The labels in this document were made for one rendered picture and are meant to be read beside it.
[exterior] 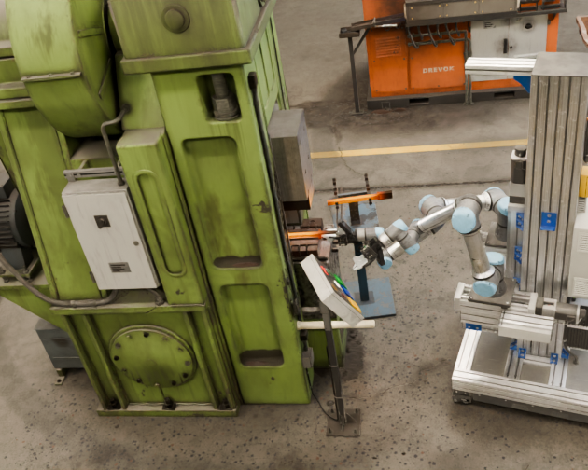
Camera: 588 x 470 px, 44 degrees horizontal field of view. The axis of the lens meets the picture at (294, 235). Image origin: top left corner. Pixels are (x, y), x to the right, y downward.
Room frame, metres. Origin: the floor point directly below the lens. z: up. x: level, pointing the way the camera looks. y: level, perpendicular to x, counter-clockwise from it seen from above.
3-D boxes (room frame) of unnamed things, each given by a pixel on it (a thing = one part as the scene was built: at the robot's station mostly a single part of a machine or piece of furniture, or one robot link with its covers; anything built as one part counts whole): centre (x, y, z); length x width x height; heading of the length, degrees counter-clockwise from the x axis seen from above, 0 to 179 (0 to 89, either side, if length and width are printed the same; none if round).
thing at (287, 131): (3.49, 0.05, 1.56); 0.42 x 0.39 x 0.40; 77
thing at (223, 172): (3.20, 0.28, 1.15); 0.44 x 0.26 x 2.30; 77
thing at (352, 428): (2.84, -0.09, 0.05); 0.22 x 0.22 x 0.09; 77
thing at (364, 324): (3.04, -0.15, 0.62); 0.44 x 0.05 x 0.05; 77
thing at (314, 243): (3.45, 0.06, 0.96); 0.42 x 0.20 x 0.09; 77
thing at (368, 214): (3.88, -0.42, 0.70); 0.40 x 0.30 x 0.02; 175
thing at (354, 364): (3.39, -0.19, 0.01); 0.58 x 0.39 x 0.01; 167
